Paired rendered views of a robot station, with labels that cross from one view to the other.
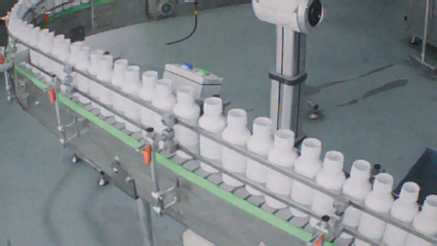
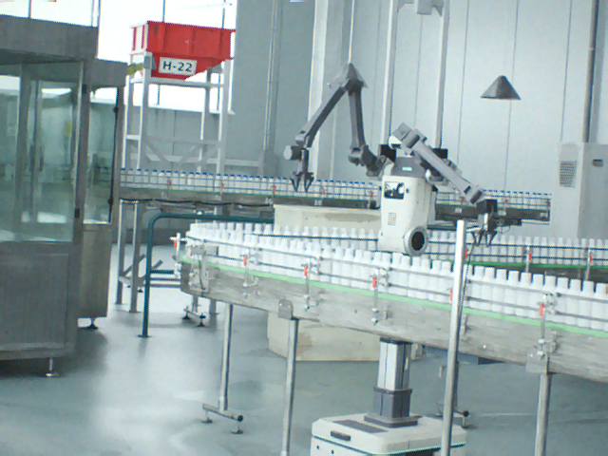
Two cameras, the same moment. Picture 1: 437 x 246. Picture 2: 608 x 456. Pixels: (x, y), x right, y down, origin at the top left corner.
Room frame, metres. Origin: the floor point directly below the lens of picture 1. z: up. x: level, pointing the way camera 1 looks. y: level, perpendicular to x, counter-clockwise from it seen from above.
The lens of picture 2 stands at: (-4.59, -0.52, 1.53)
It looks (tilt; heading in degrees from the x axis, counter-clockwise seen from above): 3 degrees down; 7
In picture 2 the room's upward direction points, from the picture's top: 4 degrees clockwise
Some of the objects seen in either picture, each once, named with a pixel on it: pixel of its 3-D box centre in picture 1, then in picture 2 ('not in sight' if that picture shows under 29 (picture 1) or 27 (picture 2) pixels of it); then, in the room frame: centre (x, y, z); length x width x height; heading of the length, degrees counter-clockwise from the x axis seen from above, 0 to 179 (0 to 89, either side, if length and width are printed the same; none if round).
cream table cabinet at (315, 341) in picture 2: not in sight; (345, 282); (5.49, 0.38, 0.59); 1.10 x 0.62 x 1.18; 119
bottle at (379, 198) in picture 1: (376, 213); (404, 275); (0.70, -0.30, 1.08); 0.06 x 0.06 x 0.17
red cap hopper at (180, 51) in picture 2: not in sight; (173, 168); (7.58, 2.35, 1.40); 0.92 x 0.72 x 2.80; 119
